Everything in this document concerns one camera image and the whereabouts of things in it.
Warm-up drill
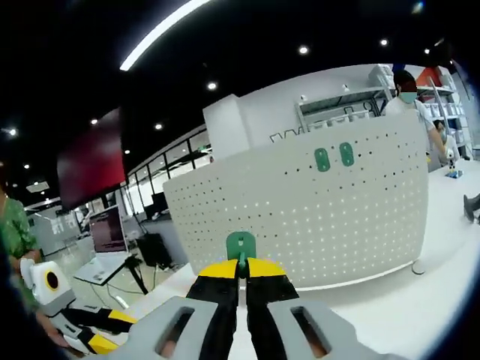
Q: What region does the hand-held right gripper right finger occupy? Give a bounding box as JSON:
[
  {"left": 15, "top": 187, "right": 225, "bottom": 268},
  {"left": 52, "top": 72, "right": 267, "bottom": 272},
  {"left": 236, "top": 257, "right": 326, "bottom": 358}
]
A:
[{"left": 245, "top": 257, "right": 410, "bottom": 360}]

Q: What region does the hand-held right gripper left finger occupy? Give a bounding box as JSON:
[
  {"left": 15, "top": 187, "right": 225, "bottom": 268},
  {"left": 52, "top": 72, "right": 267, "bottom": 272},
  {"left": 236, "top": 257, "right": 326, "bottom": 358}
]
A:
[{"left": 104, "top": 258, "right": 241, "bottom": 360}]

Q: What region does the green hook assembly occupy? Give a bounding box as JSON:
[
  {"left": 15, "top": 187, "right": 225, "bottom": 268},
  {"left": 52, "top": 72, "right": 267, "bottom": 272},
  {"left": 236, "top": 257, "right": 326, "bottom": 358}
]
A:
[{"left": 226, "top": 231, "right": 257, "bottom": 278}]

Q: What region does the white perforated mounting plate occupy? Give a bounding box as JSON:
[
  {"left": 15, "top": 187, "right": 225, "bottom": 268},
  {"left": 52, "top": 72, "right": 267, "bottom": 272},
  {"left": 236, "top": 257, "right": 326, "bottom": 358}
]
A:
[{"left": 162, "top": 112, "right": 430, "bottom": 290}]

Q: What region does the green peg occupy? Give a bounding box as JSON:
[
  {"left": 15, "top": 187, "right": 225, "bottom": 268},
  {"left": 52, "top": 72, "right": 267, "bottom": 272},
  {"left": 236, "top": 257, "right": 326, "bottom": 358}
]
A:
[
  {"left": 313, "top": 147, "right": 330, "bottom": 173},
  {"left": 339, "top": 142, "right": 356, "bottom": 168}
]

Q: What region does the person's left hand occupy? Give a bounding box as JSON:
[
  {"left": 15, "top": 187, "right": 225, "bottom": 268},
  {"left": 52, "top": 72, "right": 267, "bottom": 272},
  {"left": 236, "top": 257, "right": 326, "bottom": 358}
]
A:
[{"left": 35, "top": 310, "right": 72, "bottom": 348}]

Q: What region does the person's green-clothed body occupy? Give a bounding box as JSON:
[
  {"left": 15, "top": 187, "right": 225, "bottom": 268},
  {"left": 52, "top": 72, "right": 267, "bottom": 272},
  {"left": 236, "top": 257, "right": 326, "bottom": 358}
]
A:
[{"left": 0, "top": 183, "right": 41, "bottom": 312}]

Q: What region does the black box-shaped object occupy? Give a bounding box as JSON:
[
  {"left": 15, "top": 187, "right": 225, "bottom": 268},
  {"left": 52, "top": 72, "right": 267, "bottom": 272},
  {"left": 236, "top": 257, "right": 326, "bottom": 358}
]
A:
[{"left": 135, "top": 232, "right": 173, "bottom": 269}]

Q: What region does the computer monitor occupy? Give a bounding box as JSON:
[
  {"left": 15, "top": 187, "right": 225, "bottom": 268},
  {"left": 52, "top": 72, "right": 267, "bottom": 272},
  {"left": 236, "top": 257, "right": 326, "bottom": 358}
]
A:
[{"left": 89, "top": 205, "right": 128, "bottom": 254}]

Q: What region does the large dark red screen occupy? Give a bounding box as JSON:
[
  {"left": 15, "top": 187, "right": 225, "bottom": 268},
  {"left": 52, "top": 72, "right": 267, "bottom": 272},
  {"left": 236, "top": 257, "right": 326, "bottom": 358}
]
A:
[{"left": 56, "top": 107, "right": 127, "bottom": 210}]

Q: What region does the white square pillar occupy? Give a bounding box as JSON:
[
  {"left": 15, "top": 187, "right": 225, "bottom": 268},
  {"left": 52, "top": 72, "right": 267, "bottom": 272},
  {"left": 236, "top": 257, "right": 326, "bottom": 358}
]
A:
[{"left": 202, "top": 94, "right": 271, "bottom": 164}]

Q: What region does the grey metal shelf rack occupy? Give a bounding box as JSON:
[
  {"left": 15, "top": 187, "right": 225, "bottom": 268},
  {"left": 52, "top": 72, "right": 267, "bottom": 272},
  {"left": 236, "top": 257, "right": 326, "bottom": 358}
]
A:
[{"left": 294, "top": 88, "right": 398, "bottom": 133}]

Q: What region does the dark grey stand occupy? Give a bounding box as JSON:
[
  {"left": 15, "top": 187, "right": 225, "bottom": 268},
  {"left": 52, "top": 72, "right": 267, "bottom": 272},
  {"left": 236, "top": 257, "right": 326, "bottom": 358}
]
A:
[{"left": 463, "top": 193, "right": 480, "bottom": 226}]

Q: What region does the small toy figurine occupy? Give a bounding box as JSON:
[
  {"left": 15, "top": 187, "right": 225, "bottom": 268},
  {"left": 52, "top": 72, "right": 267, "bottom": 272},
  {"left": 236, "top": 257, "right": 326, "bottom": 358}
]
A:
[{"left": 444, "top": 148, "right": 463, "bottom": 179}]

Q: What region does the group of round ceiling lights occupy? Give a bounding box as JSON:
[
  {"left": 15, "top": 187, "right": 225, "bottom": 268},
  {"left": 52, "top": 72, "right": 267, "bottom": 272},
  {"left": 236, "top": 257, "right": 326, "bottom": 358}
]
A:
[{"left": 7, "top": 37, "right": 432, "bottom": 188}]

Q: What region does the storage shelf with white boxes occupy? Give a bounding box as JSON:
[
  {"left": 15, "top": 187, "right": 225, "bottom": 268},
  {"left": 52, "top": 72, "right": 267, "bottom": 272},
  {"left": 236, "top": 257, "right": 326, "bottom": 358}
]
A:
[{"left": 415, "top": 67, "right": 470, "bottom": 151}]

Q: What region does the long ceiling light strip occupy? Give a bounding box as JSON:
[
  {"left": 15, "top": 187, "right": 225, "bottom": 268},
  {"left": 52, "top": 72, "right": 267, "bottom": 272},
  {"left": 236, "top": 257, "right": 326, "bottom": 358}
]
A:
[{"left": 119, "top": 0, "right": 211, "bottom": 71}]

